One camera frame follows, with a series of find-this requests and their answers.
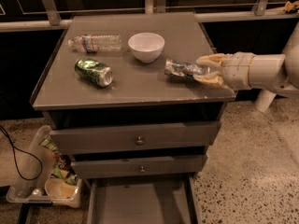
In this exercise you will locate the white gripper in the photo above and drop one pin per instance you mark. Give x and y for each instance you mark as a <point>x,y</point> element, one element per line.
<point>237,69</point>

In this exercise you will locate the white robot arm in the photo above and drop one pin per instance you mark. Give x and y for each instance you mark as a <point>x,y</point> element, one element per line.
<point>276,74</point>

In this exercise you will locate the grey top drawer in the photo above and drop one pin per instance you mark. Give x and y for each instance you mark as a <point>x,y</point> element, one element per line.
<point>135,137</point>

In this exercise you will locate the grey drawer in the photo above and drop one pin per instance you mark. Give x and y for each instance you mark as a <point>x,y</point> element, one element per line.
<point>153,199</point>
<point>135,137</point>
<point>140,166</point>

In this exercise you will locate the grey middle drawer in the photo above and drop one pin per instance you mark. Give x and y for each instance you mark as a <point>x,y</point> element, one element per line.
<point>140,166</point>

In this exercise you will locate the grey drawer cabinet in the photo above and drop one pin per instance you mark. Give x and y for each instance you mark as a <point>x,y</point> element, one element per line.
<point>140,94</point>

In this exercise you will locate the green soda can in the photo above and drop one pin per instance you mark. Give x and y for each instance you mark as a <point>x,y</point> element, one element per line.
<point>92,70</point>

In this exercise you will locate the grey bottom drawer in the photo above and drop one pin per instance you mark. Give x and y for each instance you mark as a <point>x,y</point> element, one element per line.
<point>153,199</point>

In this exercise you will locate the white bowl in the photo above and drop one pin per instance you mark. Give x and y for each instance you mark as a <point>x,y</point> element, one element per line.
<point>146,47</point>

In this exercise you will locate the yellow object on railing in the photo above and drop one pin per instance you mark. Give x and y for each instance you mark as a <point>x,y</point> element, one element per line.
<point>291,7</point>

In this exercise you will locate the clear plastic water bottle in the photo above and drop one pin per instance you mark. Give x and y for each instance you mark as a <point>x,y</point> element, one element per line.
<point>95,43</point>

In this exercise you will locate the brown snack bag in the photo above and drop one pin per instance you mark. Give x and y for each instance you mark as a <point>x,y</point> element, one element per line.
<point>64,162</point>

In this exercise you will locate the green snack bag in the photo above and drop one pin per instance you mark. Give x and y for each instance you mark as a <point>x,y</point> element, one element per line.
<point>48,143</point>

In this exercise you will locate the cream bowl in bin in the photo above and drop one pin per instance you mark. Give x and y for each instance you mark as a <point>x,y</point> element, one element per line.
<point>56,188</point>

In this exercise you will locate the clear plastic storage bin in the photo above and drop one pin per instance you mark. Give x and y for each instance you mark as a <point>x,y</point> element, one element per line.
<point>37,166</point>

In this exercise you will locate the small silver ball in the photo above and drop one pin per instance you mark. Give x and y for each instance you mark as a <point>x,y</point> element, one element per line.
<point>37,192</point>

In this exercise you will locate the metal railing frame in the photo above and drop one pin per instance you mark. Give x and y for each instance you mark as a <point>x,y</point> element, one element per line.
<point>34,15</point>

